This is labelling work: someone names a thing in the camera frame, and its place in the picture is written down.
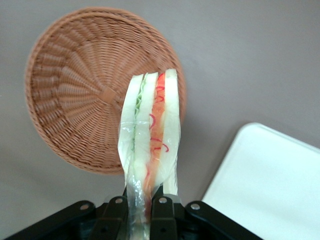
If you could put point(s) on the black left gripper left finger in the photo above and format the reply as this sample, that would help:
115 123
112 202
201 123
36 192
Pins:
113 217

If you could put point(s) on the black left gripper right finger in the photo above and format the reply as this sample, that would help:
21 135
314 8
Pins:
163 217

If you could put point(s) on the triangle sandwich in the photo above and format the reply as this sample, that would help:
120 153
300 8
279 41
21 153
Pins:
145 130

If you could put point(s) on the cream rectangular tray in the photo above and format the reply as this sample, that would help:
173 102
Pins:
270 180

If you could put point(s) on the round brown wicker basket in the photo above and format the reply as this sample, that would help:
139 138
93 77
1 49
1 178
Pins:
75 95

